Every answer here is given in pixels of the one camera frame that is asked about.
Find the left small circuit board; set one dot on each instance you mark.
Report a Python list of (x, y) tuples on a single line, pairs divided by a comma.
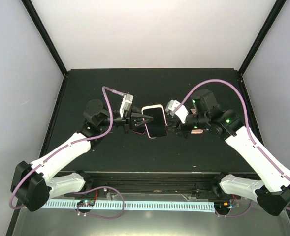
[(86, 203)]

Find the pink phone case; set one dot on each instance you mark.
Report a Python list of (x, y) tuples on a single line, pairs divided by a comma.
[(157, 127)]

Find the right small circuit board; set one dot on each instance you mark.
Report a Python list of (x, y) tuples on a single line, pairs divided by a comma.
[(227, 205)]

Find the white slotted cable duct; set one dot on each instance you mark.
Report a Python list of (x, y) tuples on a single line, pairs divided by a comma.
[(207, 207)]

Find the black frame post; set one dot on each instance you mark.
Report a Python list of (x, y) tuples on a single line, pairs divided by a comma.
[(31, 10), (268, 23)]

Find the left rear black frame post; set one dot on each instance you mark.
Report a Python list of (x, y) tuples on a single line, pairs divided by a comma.
[(31, 10)]

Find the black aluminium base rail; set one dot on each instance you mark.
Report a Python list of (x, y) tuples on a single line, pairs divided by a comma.
[(200, 185)]

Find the small circuit board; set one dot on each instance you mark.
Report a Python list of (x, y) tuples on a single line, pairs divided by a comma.
[(227, 205), (86, 203)]

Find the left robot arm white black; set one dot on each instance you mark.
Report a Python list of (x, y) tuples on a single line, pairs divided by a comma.
[(35, 183)]

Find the black phone pink edge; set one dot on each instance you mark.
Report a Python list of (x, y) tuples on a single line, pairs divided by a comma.
[(139, 130)]

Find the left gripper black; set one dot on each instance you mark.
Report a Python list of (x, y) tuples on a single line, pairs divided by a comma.
[(133, 116)]

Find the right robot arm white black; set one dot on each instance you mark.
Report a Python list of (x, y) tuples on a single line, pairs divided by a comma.
[(272, 190)]

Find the right rear black frame post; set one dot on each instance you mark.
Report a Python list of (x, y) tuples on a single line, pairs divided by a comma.
[(268, 23)]

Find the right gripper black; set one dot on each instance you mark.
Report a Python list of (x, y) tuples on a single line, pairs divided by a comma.
[(181, 130)]

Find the pink cased phone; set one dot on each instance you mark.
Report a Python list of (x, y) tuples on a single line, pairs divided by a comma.
[(196, 131)]

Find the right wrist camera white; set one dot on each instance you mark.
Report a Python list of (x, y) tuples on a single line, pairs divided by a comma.
[(174, 108)]

